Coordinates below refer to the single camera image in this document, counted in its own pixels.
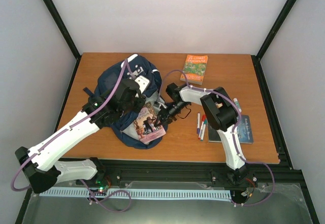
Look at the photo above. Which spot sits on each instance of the navy blue backpack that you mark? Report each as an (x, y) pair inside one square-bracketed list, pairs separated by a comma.
[(118, 80)]

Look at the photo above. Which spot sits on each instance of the black aluminium frame rail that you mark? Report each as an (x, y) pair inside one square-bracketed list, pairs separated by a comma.
[(214, 174)]

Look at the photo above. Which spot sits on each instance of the pink Taming of Shrew book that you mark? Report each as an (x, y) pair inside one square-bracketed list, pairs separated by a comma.
[(145, 127)]

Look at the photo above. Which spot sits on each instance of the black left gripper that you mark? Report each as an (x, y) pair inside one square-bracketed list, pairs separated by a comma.
[(140, 105)]

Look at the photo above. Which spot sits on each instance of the red cap whiteboard marker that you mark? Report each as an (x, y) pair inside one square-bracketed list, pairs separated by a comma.
[(201, 125)]

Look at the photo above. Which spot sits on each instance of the white glue stick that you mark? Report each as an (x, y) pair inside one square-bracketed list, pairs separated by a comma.
[(236, 102)]

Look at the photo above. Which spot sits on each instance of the light blue slotted cable duct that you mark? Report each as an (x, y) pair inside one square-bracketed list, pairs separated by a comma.
[(140, 194)]

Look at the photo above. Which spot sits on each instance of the dark blue Wuthering Heights book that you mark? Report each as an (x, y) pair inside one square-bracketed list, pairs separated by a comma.
[(244, 132)]

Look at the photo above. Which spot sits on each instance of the purple cap whiteboard marker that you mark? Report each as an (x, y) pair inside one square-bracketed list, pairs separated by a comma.
[(198, 123)]

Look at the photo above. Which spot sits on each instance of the green cap whiteboard marker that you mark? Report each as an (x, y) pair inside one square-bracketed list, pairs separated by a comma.
[(203, 131)]

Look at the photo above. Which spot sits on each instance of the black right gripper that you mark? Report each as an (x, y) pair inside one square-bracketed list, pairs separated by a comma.
[(167, 117)]

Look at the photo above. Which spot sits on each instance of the orange Treehouse book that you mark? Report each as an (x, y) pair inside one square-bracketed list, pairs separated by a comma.
[(195, 67)]

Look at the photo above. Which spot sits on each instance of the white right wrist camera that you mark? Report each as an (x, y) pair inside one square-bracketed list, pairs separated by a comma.
[(159, 105)]

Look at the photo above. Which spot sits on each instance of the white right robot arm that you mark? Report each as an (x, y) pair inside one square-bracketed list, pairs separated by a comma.
[(221, 114)]

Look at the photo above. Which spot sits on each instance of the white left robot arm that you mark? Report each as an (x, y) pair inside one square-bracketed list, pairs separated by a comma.
[(41, 164)]

